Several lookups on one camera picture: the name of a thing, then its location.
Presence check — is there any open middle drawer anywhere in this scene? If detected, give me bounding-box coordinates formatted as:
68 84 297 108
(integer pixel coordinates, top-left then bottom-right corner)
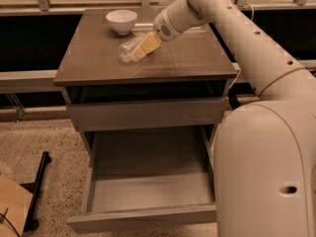
67 126 216 234

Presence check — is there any clear plastic water bottle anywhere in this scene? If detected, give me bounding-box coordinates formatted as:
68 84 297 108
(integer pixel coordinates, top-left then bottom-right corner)
118 34 146 63

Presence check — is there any closed top drawer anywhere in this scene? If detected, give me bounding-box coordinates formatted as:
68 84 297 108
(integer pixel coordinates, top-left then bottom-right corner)
67 97 228 131

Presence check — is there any black cable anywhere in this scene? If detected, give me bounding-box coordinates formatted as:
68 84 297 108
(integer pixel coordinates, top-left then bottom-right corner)
0 207 22 237

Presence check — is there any black metal stand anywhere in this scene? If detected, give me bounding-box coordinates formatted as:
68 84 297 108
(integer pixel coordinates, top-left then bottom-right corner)
22 151 51 232

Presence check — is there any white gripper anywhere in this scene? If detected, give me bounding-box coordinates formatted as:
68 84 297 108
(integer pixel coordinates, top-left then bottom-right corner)
130 14 181 61

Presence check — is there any white ceramic bowl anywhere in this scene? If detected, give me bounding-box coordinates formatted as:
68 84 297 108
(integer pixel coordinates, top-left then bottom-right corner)
106 10 137 35

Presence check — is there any grey drawer cabinet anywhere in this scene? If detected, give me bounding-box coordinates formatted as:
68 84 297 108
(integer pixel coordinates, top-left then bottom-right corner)
54 10 237 158

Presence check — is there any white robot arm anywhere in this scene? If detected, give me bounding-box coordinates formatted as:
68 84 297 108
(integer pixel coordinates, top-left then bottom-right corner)
153 0 316 237

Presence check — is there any white power cable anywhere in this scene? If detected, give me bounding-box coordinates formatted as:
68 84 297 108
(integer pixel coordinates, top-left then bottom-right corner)
227 3 255 91

